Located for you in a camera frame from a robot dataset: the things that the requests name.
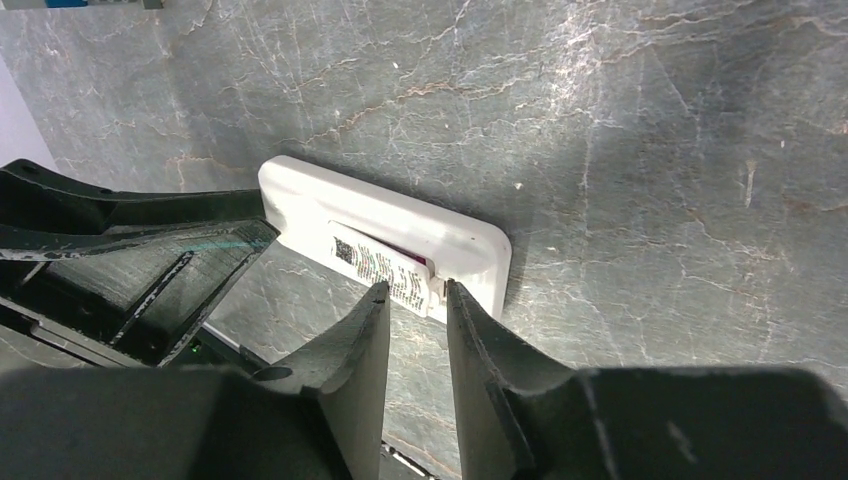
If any white remote control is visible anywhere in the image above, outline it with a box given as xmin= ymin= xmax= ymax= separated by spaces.
xmin=258 ymin=156 xmax=512 ymax=322

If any purple blue AAA battery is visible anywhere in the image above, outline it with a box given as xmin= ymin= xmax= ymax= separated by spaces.
xmin=379 ymin=240 xmax=432 ymax=268

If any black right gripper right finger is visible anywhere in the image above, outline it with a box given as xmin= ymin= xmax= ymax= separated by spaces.
xmin=446 ymin=281 xmax=847 ymax=479

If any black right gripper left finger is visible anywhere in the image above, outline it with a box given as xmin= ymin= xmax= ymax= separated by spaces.
xmin=1 ymin=282 xmax=390 ymax=479

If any white battery cover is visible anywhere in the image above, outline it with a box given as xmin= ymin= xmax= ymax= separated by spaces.
xmin=327 ymin=221 xmax=438 ymax=318

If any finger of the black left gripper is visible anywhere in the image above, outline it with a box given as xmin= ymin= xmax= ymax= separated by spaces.
xmin=1 ymin=218 xmax=278 ymax=368
xmin=1 ymin=159 xmax=265 ymax=235

